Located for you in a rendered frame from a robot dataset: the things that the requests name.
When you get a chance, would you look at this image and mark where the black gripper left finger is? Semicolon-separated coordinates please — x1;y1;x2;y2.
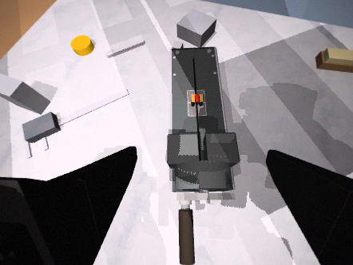
0;146;137;265

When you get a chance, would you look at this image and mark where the yellow short cylinder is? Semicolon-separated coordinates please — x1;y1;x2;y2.
70;35;94;56

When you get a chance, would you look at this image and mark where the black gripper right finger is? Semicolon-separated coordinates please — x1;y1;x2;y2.
266;150;353;265

